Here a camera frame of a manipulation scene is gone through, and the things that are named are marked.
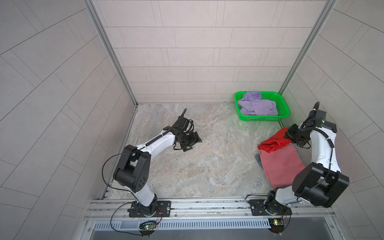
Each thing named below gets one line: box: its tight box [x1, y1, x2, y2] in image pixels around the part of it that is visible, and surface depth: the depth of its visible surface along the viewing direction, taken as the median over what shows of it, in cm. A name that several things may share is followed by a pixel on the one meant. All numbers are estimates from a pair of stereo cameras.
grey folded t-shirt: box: [255, 153, 264, 170], surface depth 85 cm
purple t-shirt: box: [238, 91, 278, 116], surface depth 111 cm
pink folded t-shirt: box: [259, 144, 306, 188], surface depth 84 cm
